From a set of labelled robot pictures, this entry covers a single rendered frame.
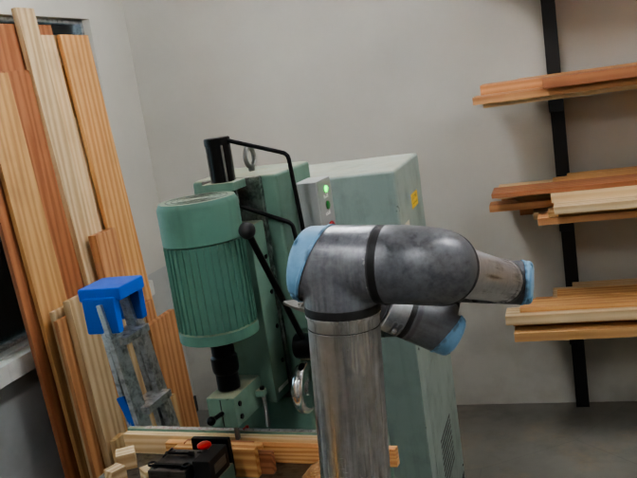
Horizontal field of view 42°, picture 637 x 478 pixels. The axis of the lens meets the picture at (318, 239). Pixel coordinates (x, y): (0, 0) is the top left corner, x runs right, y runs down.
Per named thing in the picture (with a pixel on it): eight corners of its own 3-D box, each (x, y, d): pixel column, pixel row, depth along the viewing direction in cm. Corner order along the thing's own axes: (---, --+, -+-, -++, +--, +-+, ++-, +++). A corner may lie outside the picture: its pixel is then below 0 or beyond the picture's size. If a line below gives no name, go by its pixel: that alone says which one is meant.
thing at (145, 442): (126, 452, 199) (122, 433, 198) (131, 449, 201) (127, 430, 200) (360, 461, 177) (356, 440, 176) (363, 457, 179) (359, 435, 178)
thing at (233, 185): (206, 215, 187) (193, 141, 183) (222, 209, 194) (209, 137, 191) (237, 212, 184) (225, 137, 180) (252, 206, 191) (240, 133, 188)
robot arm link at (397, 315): (397, 309, 173) (390, 346, 167) (376, 301, 173) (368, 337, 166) (416, 286, 167) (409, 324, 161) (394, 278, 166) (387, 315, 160)
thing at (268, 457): (171, 469, 186) (167, 450, 185) (175, 466, 188) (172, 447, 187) (273, 474, 177) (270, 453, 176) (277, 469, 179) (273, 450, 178)
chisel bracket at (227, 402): (211, 433, 182) (205, 398, 180) (239, 408, 194) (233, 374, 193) (241, 434, 179) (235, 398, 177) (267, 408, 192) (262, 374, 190)
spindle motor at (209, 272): (165, 351, 176) (138, 209, 170) (204, 324, 192) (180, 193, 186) (238, 349, 170) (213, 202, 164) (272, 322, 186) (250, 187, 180)
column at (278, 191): (238, 460, 209) (189, 182, 195) (272, 422, 229) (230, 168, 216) (319, 463, 201) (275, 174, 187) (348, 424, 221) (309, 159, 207)
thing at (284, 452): (168, 458, 192) (164, 443, 192) (172, 454, 194) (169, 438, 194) (397, 467, 172) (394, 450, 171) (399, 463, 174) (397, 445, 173)
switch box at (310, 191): (301, 248, 199) (292, 184, 196) (316, 239, 208) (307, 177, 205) (325, 248, 197) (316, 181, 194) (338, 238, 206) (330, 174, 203)
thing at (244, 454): (179, 474, 184) (173, 447, 182) (182, 470, 185) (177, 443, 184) (259, 477, 176) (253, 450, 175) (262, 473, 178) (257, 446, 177)
